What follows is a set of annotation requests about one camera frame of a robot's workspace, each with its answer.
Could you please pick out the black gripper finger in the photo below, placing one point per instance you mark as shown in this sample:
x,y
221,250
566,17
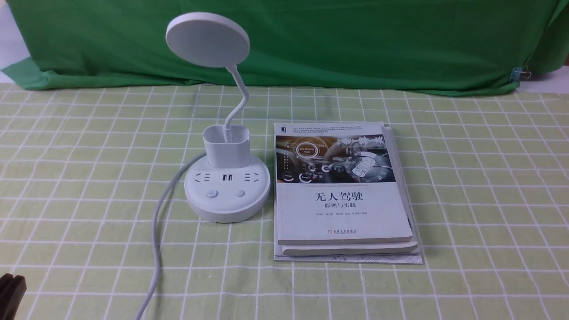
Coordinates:
x,y
18,295

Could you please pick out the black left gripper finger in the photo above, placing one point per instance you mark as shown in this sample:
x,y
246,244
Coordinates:
x,y
2,295

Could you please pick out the white desk lamp with sockets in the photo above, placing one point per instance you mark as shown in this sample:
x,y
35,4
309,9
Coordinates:
x,y
228,184

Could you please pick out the green checkered tablecloth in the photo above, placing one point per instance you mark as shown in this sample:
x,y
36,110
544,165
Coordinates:
x,y
81,171

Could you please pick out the white self-driving textbook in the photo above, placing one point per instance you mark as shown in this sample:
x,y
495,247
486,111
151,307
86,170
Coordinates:
x,y
342,209

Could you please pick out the bottom printed paper booklet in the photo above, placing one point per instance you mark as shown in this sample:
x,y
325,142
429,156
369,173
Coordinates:
x,y
355,259

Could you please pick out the green backdrop cloth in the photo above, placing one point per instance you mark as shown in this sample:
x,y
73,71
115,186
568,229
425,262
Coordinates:
x,y
442,47

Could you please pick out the binder clip on cloth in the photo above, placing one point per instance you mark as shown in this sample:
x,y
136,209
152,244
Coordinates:
x,y
519,74

